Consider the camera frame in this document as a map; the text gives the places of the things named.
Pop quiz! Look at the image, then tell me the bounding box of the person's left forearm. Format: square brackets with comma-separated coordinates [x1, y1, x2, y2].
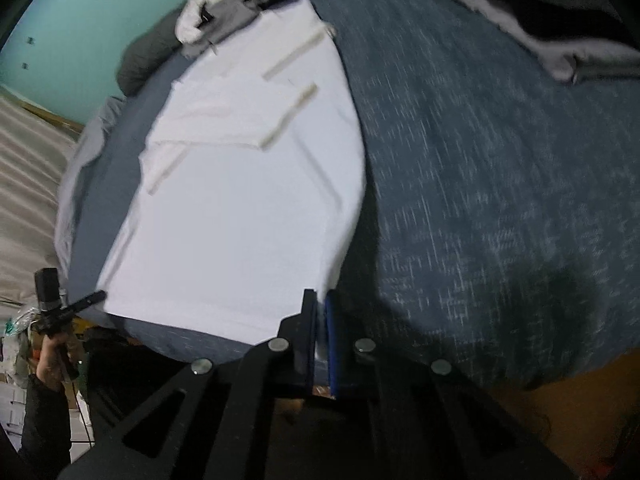
[17, 375, 74, 480]

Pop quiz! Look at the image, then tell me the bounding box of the dark grey rolled duvet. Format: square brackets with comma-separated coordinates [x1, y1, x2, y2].
[116, 0, 241, 97]

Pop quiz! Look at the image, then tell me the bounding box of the blue patterned bed sheet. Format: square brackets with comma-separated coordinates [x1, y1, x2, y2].
[65, 0, 640, 393]

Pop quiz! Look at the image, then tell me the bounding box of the cream striped curtain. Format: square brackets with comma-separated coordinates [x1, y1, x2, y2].
[0, 87, 82, 313]

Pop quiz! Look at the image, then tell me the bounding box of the folded light grey garment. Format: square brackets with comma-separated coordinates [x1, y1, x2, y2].
[419, 0, 640, 87]

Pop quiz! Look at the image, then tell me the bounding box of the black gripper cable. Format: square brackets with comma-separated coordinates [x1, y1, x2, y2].
[62, 360, 96, 446]

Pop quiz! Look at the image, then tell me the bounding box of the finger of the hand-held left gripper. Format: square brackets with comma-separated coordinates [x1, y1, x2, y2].
[62, 290, 107, 319]

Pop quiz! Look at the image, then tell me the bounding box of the white garment with black trim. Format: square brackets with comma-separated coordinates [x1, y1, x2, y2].
[175, 0, 239, 46]

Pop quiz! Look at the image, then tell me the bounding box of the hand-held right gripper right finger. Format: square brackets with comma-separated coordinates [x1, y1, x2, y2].
[324, 296, 576, 480]

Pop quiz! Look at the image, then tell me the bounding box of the white long-sleeve shirt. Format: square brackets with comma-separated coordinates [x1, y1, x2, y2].
[95, 0, 369, 361]

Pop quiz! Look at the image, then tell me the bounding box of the person's left hand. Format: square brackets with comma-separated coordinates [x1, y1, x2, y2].
[37, 334, 84, 392]

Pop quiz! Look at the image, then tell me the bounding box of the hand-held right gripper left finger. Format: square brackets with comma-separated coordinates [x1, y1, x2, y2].
[57, 289, 319, 480]

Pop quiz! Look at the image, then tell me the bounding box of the wooden bed frame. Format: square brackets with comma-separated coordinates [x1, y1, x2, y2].
[485, 349, 640, 480]

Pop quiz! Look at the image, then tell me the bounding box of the light grey blanket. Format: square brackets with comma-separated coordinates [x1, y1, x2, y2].
[53, 95, 127, 272]

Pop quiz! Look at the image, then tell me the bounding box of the folded black garment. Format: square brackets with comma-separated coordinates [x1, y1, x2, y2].
[424, 0, 640, 47]

